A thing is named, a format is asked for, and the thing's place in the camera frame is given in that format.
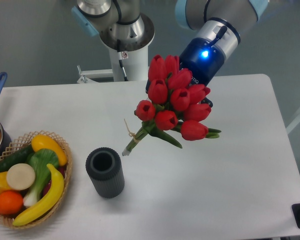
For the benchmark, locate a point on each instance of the beige round radish slice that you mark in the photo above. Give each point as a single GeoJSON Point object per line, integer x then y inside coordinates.
{"type": "Point", "coordinates": [20, 176]}

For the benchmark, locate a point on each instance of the orange fruit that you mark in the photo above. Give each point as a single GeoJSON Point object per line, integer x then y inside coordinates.
{"type": "Point", "coordinates": [11, 202]}

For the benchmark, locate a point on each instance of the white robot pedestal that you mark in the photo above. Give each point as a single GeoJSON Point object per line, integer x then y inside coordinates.
{"type": "Point", "coordinates": [125, 66]}

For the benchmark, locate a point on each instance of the woven wicker basket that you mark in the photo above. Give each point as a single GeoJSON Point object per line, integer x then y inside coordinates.
{"type": "Point", "coordinates": [24, 141]}

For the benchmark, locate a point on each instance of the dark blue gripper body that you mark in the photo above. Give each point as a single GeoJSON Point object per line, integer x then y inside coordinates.
{"type": "Point", "coordinates": [203, 58]}

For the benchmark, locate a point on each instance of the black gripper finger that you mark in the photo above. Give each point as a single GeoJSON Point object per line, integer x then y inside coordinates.
{"type": "Point", "coordinates": [207, 101]}

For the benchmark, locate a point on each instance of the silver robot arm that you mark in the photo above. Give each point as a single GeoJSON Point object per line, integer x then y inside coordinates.
{"type": "Point", "coordinates": [127, 33]}

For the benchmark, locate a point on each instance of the green bok choy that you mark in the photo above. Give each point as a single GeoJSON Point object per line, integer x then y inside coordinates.
{"type": "Point", "coordinates": [38, 162]}

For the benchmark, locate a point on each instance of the green cucumber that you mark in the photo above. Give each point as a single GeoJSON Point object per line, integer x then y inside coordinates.
{"type": "Point", "coordinates": [18, 157]}

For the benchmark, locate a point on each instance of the red tulip bouquet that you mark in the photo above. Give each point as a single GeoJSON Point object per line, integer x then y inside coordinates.
{"type": "Point", "coordinates": [173, 104]}

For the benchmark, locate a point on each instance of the yellow banana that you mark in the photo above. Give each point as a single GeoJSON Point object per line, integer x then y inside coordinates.
{"type": "Point", "coordinates": [46, 203]}

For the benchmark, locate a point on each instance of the dark grey ribbed vase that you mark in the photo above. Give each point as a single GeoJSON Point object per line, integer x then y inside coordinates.
{"type": "Point", "coordinates": [104, 168]}

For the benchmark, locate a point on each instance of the yellow lemon squash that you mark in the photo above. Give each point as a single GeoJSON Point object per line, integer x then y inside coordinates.
{"type": "Point", "coordinates": [46, 142]}

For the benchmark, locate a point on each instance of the red fruit in basket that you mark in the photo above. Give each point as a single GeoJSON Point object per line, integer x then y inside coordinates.
{"type": "Point", "coordinates": [62, 170]}

